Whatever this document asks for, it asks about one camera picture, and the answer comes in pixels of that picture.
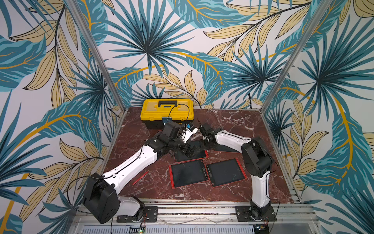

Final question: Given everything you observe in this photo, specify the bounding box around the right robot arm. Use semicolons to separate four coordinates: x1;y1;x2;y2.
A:
199;123;274;221

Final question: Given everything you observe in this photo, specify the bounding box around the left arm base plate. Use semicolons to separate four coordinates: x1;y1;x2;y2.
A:
116;206;158;223

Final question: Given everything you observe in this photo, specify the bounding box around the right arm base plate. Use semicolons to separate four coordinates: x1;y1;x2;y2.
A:
235;206;277;222

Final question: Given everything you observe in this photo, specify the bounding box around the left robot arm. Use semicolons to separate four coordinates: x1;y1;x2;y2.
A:
82;121;198;224

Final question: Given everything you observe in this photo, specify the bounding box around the yellow black toolbox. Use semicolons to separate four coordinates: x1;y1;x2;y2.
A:
140;99;194;130

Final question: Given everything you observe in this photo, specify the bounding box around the writing tablet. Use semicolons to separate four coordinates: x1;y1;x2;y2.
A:
169;160;209;188
174;140;208;162
213;144;242;154
206;159;247;187

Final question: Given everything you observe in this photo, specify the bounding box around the left aluminium corner post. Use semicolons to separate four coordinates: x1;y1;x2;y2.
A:
65;0;126;113

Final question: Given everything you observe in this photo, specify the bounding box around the red stylus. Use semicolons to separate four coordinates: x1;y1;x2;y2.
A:
132;171;149;185

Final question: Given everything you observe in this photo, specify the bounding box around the aluminium corner post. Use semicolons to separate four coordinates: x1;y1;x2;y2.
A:
65;0;126;113
260;0;332;114

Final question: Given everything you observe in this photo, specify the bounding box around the aluminium frame rail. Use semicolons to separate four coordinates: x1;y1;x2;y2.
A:
68;199;322;234

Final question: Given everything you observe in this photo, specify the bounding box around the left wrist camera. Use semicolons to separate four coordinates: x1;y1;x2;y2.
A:
181;123;198;143

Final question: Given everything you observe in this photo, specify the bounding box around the right aluminium corner post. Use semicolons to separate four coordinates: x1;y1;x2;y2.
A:
260;0;332;114

